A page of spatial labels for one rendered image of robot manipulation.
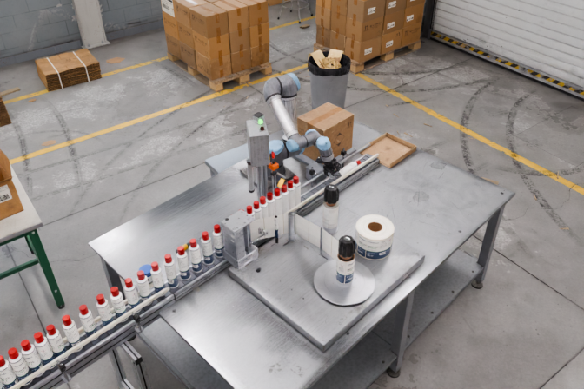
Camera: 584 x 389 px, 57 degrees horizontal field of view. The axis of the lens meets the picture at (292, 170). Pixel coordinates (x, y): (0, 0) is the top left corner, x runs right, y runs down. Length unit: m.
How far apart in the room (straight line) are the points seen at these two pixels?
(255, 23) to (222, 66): 0.63
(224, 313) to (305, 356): 0.46
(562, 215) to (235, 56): 3.80
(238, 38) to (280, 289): 4.11
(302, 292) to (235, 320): 0.35
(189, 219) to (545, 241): 2.78
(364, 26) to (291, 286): 4.36
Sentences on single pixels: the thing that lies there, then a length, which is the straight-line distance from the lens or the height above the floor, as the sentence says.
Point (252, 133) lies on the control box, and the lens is 2.79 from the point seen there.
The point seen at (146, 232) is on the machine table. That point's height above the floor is 0.83.
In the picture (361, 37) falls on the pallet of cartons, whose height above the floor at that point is 0.46.
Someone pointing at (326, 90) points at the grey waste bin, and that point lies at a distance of 5.61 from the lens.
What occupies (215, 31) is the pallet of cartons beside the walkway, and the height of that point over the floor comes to 0.71.
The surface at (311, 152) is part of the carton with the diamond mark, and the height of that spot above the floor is 0.91.
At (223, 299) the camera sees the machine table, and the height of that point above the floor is 0.83.
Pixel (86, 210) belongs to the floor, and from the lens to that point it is 4.92.
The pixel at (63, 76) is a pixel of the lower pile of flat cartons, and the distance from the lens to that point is 7.00.
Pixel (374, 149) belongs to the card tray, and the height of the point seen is 0.83.
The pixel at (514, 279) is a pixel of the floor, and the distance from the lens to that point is 4.30.
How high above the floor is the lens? 2.94
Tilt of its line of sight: 36 degrees down
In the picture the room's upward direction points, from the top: 1 degrees counter-clockwise
